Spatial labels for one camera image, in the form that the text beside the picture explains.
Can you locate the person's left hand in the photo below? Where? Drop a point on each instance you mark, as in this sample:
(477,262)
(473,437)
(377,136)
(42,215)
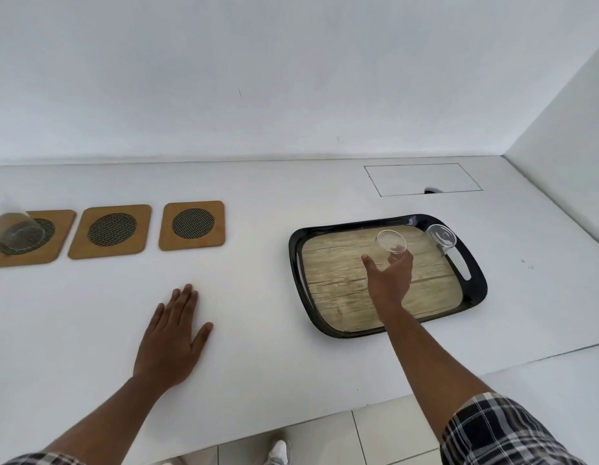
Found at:
(166,348)

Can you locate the person's right hand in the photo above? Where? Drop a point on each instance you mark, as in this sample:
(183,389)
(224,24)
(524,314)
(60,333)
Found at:
(389,288)

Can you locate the person's left middle finger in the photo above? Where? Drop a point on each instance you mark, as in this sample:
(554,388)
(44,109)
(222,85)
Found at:
(184,305)

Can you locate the person's left thumb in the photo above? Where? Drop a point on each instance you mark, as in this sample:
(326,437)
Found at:
(202,336)

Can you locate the person's left little finger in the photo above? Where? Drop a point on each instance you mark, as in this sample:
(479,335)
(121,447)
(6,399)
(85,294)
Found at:
(156,320)

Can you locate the person's right thumb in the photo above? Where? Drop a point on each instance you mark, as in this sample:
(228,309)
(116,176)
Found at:
(369,266)

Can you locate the clear drinking glass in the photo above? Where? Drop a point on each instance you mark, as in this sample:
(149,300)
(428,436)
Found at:
(442,235)
(13,222)
(390,241)

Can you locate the person's left forearm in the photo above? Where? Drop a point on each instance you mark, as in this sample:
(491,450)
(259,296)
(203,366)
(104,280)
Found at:
(103,421)

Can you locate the person's right forearm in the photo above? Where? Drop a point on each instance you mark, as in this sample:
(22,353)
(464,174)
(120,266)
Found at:
(427,358)

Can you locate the black tray with wood print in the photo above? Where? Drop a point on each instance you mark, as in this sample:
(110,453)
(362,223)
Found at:
(338,280)

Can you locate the wooden coaster with mesh centre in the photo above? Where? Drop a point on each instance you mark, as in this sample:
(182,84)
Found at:
(134,227)
(214,222)
(57,237)

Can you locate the white shoe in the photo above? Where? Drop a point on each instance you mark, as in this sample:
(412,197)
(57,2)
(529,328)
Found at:
(280,452)

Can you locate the plaid shirt left sleeve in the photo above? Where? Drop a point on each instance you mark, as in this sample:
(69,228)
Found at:
(38,459)

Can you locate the plaid shirt sleeve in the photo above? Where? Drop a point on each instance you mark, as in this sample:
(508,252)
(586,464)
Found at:
(502,430)
(38,459)

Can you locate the plaid shirt right sleeve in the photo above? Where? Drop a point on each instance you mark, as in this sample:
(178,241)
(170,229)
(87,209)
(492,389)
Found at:
(502,430)

